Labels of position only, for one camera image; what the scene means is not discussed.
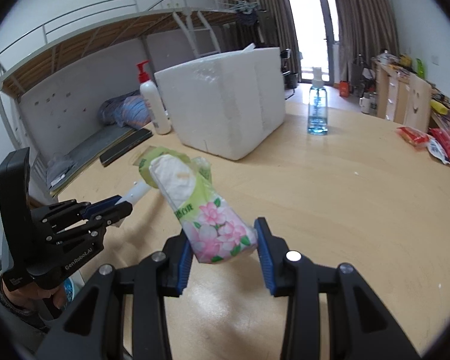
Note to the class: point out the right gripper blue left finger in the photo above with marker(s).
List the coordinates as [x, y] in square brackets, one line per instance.
[179, 257]

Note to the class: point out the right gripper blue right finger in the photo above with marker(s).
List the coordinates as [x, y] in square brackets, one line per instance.
[271, 252]

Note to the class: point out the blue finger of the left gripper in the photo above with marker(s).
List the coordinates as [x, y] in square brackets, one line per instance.
[94, 209]
[114, 214]

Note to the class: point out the light blue face mask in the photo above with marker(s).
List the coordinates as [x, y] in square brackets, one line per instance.
[137, 192]

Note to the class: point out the floral tissue pack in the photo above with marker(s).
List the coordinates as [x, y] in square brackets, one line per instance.
[215, 231]

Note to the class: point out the grey jacket left forearm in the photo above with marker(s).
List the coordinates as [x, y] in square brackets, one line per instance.
[27, 327]

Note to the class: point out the person's left hand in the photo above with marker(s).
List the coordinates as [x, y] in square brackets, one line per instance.
[27, 297]

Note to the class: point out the metal bunk bed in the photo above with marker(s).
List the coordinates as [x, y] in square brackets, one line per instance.
[54, 78]

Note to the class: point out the white red pump bottle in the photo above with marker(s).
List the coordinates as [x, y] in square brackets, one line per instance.
[150, 94]

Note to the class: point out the blue liquid spray bottle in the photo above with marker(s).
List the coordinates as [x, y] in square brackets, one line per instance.
[317, 123]

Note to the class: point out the white styrofoam box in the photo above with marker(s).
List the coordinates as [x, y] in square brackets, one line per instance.
[225, 104]

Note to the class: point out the white kettle jug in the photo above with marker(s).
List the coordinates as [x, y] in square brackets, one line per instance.
[365, 104]

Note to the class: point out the orange bag on floor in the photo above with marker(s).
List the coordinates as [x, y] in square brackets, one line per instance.
[344, 89]

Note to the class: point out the white blue snack packet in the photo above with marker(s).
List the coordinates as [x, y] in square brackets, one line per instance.
[437, 151]

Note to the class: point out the wooden desk with drawers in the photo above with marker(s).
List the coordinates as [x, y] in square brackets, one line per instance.
[392, 91]

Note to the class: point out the brown right curtain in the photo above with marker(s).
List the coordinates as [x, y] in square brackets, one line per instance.
[366, 28]

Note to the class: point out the brown curtain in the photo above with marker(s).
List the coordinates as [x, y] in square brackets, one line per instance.
[274, 28]
[366, 28]

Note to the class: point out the brown left curtain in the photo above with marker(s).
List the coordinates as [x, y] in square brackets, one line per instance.
[274, 28]

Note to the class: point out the glass balcony door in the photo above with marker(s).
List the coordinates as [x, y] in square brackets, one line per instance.
[318, 38]

